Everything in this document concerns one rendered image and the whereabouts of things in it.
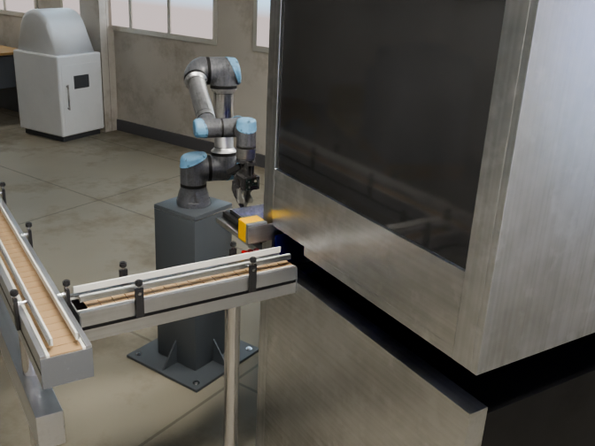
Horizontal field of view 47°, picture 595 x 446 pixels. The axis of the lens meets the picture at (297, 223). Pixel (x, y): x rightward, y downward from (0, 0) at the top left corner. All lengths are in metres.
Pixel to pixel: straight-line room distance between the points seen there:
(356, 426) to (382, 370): 0.26
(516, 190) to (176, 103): 5.80
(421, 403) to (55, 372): 0.91
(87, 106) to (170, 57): 1.04
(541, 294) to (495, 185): 0.33
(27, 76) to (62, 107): 0.51
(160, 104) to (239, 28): 1.33
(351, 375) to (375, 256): 0.41
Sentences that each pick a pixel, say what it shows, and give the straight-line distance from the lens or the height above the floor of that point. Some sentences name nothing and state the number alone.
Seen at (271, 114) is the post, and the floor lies 1.38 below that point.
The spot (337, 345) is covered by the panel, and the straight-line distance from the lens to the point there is 2.08.
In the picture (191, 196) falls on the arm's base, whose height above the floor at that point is 0.85.
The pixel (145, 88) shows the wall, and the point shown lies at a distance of 7.36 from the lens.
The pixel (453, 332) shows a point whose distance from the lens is 1.66.
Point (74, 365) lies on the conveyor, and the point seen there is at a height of 0.89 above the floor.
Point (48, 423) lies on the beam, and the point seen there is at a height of 0.52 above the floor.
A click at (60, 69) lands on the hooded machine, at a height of 0.73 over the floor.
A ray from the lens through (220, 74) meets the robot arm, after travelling 2.98.
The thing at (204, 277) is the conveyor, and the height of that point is 0.93.
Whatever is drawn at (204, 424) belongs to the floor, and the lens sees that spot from 3.03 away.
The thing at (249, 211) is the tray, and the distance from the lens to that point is 2.74.
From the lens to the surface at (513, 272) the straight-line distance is 1.57.
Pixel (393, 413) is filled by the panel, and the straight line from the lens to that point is 1.94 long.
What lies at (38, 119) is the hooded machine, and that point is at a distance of 7.50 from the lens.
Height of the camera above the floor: 1.85
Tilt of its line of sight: 21 degrees down
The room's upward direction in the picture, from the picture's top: 3 degrees clockwise
